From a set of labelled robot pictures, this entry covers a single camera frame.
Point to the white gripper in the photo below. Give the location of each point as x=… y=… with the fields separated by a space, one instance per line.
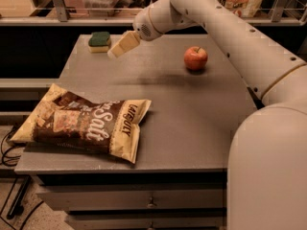
x=143 y=26

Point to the green and yellow sponge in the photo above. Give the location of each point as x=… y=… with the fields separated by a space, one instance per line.
x=99 y=42

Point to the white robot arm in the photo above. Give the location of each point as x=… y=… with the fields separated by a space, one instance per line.
x=267 y=163

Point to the brown chip bag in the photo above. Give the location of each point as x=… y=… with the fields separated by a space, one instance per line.
x=65 y=119

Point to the clear plastic container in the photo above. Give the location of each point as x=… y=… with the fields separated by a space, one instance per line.
x=100 y=7

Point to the red apple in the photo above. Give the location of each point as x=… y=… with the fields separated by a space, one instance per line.
x=195 y=58

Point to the grey drawer cabinet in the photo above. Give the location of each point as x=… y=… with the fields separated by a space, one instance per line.
x=182 y=99

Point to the upper drawer knob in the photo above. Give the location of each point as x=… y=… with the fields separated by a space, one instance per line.
x=151 y=203

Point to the metal shelf rail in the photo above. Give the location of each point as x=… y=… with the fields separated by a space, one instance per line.
x=74 y=12

